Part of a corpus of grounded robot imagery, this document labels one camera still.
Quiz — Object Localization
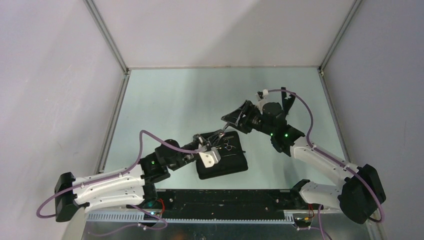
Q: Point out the aluminium left corner post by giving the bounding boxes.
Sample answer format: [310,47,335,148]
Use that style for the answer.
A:
[83,0,129,75]

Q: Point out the black tapered comb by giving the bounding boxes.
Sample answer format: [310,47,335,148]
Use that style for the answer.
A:
[284,94,296,115]

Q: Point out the grey slotted cable duct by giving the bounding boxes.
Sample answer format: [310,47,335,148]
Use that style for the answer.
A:
[87,211,295,224]

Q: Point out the aluminium table rail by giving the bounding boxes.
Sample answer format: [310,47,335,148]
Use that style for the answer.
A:
[93,69,131,174]
[317,67,351,162]

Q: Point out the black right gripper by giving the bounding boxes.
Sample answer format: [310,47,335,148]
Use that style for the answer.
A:
[221,100,275,137]

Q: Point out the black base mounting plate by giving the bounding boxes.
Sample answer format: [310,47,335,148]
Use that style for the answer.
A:
[138,189,309,220]

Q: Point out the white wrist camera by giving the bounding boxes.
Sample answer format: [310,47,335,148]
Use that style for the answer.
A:
[255,89,269,110]
[198,147,221,168]

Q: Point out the aluminium corner frame post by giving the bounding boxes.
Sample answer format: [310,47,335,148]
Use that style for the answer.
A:
[318,0,363,73]

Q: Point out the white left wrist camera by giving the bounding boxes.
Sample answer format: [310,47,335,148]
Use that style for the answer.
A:
[198,147,221,168]

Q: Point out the purple cable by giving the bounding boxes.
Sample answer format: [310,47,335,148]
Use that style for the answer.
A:
[36,130,203,220]
[264,89,385,223]

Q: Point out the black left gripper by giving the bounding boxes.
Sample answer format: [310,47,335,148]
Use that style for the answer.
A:
[169,130,223,171]

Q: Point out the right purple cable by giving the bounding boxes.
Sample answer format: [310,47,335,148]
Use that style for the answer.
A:
[264,89,385,223]

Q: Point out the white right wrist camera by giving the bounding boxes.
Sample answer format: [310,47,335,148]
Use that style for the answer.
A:
[255,89,269,110]

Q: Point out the aluminium left table rail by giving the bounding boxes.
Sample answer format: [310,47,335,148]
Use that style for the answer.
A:
[93,69,131,174]

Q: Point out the silver thinning scissors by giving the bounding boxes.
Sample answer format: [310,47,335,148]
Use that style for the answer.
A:
[210,123,229,146]

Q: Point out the silver straight scissors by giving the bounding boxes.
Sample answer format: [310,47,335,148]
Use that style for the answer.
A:
[220,138,236,151]

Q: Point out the aluminium right table rail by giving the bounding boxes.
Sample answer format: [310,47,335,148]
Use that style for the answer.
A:
[317,67,351,162]

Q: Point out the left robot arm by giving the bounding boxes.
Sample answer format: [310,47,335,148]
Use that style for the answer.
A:
[54,101,256,223]

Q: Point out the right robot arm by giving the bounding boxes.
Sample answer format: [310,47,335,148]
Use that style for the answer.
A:
[237,100,387,224]

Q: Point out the black zip tool case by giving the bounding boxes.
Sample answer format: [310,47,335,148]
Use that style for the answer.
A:
[196,131,249,180]

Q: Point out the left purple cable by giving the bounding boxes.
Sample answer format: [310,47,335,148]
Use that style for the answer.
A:
[36,130,203,220]

